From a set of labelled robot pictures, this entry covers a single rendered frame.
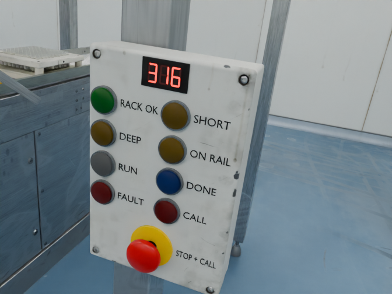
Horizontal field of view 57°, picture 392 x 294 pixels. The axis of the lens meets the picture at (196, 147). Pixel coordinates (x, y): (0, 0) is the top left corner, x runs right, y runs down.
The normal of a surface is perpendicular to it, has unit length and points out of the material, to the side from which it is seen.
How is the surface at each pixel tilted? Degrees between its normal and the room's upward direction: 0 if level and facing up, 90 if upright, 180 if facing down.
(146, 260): 88
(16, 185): 90
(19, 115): 90
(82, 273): 0
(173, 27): 90
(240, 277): 0
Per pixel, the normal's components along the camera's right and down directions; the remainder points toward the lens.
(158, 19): -0.33, 0.33
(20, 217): 0.94, 0.22
